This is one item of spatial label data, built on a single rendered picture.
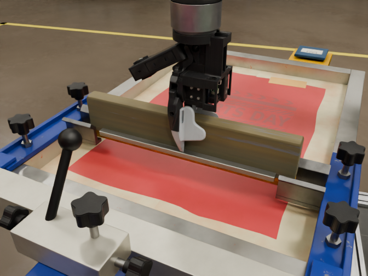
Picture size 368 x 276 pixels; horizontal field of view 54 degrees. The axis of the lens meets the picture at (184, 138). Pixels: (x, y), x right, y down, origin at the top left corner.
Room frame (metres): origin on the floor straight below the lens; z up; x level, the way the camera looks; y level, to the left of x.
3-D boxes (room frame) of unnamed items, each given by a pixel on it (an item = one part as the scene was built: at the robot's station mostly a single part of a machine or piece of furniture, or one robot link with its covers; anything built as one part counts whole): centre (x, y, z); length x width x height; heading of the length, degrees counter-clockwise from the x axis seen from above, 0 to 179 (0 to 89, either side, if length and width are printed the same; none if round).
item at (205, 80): (0.54, -0.03, 1.17); 0.09 x 0.08 x 0.12; 65
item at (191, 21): (0.55, -0.02, 1.25); 0.08 x 0.08 x 0.05
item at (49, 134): (0.65, 0.27, 0.98); 0.30 x 0.05 x 0.07; 155
